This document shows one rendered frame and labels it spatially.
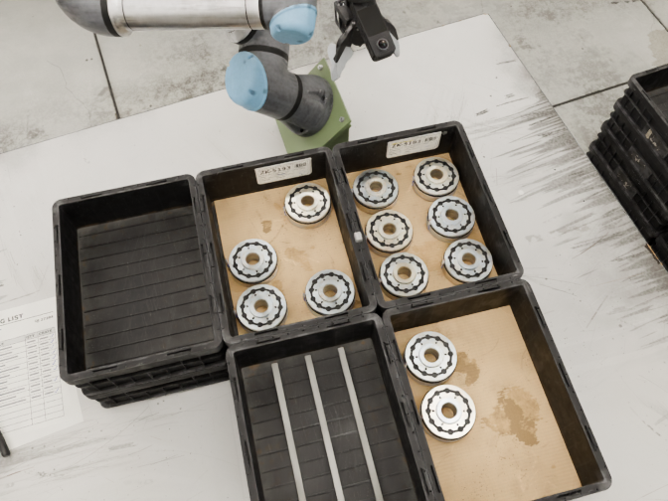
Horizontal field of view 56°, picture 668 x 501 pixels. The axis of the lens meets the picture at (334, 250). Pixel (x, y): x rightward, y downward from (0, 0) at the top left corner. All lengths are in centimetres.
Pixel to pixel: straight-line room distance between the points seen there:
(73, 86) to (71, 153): 118
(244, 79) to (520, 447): 95
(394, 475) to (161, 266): 64
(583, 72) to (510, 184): 139
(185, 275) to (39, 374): 40
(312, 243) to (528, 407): 55
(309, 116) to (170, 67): 146
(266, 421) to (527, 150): 98
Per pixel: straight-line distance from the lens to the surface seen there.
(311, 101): 150
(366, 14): 123
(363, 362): 127
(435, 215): 138
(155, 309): 136
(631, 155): 224
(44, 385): 152
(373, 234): 135
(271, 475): 123
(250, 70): 142
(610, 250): 164
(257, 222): 140
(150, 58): 296
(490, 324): 133
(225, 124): 174
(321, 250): 136
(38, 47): 318
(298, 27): 108
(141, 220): 146
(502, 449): 127
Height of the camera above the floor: 204
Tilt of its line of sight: 63 degrees down
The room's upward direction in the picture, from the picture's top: straight up
